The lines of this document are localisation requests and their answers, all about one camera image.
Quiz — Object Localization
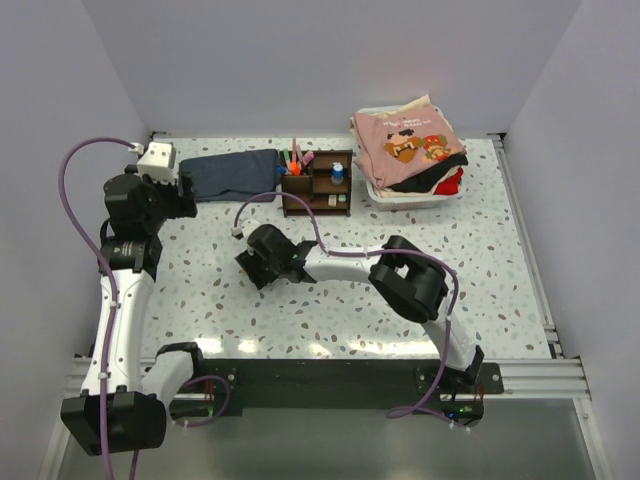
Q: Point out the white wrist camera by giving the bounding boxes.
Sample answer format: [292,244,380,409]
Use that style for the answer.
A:
[231,218,261,240]
[136,142,177,185]

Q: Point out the pink pixel-print shirt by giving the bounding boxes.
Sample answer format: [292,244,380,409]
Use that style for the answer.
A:
[349,95,466,189]

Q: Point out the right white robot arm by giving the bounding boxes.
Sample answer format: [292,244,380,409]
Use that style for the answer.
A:
[232,220,484,393]

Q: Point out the blue grey pencil sharpener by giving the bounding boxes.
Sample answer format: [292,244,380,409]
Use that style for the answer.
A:
[330,162,345,185]

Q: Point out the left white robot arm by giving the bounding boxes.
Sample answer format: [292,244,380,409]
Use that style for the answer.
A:
[61,167,207,456]

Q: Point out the black garment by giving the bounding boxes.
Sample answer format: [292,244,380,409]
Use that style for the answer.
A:
[389,153,468,193]

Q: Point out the folded dark blue cloth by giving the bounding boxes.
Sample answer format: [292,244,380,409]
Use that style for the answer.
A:
[179,149,280,203]

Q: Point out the black orange highlighter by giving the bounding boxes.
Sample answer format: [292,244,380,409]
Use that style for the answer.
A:
[289,162,301,176]

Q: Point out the white laundry basket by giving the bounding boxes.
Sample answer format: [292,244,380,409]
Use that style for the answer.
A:
[359,107,463,210]

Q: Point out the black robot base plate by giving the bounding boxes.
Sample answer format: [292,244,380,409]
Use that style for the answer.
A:
[148,358,502,429]

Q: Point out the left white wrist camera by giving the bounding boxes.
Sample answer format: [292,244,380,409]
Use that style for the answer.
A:
[136,142,177,185]

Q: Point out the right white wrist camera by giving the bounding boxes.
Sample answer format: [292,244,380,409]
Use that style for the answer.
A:
[231,218,261,240]

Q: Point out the brown wooden desk organizer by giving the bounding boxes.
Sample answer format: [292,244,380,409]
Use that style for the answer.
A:
[280,150,353,217]

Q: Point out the red garment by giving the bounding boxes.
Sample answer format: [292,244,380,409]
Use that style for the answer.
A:
[433,167,464,196]

